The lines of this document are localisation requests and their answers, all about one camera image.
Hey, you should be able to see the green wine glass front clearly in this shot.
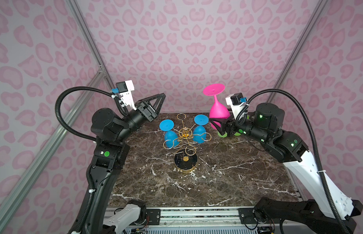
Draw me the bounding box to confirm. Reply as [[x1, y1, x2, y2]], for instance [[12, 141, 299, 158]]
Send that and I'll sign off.
[[234, 115, 250, 136]]

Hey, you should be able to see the pink wine glass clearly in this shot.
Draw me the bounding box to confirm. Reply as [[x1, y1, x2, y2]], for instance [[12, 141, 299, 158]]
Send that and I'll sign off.
[[203, 83, 230, 119]]

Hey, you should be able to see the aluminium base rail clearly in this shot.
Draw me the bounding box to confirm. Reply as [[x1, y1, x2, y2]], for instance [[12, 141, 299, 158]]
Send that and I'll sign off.
[[105, 206, 328, 234]]

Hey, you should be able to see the right aluminium frame post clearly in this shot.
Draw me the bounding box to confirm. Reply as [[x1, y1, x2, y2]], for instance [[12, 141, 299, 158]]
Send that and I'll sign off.
[[273, 0, 330, 89]]

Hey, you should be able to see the left black corrugated cable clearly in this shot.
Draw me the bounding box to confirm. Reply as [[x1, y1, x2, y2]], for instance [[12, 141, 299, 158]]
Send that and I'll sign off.
[[55, 86, 129, 234]]

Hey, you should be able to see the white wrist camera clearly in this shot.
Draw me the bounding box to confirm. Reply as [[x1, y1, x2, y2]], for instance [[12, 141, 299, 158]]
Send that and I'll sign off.
[[111, 80, 137, 116], [225, 93, 247, 119]]

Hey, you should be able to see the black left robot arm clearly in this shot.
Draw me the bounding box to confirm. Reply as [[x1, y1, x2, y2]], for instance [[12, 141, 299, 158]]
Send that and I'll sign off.
[[68, 93, 166, 234]]

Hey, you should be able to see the left aluminium frame beam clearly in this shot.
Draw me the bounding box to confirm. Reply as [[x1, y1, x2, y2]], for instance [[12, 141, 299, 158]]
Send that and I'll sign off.
[[0, 70, 107, 234]]

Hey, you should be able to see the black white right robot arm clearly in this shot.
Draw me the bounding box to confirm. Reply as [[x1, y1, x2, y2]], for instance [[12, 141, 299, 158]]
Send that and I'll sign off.
[[209, 102, 363, 234]]

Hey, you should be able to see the blue wine glass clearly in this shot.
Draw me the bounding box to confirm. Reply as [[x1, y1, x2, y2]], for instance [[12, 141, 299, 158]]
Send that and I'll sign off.
[[193, 114, 209, 144], [159, 120, 180, 149]]

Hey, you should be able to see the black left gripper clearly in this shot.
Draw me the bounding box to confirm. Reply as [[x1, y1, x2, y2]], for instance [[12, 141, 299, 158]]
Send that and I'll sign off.
[[117, 94, 165, 146]]

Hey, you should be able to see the gold wire wine glass rack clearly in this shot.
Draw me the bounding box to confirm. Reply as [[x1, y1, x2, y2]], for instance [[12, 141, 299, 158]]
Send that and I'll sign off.
[[163, 113, 212, 173]]

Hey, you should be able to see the green wine glass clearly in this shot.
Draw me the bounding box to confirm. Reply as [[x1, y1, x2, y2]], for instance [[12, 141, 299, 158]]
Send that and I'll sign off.
[[234, 115, 250, 136], [218, 132, 228, 138]]

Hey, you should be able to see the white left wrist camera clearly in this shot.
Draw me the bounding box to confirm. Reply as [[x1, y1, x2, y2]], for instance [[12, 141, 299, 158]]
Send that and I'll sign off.
[[111, 80, 137, 116]]

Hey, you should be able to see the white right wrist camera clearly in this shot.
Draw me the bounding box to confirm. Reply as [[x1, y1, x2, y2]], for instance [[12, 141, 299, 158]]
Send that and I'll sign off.
[[225, 93, 247, 119]]

